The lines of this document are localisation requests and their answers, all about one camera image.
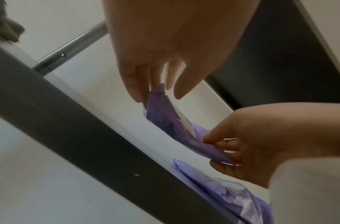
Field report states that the person's right hand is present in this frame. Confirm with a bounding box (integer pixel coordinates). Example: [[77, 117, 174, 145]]
[[202, 101, 340, 190]]

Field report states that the person's left hand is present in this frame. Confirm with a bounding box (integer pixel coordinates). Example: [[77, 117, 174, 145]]
[[102, 0, 262, 104]]

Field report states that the purple plastic package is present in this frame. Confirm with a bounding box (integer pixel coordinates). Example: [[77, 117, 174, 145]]
[[142, 83, 235, 166], [172, 158, 274, 224]]

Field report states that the dark metal shelf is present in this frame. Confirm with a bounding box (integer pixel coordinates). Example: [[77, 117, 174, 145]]
[[0, 0, 340, 224]]

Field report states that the green and pink cleaning cloth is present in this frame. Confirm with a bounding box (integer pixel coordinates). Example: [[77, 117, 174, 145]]
[[0, 0, 27, 43]]

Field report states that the white marker cube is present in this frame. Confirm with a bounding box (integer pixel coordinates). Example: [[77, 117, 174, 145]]
[[269, 156, 340, 224]]

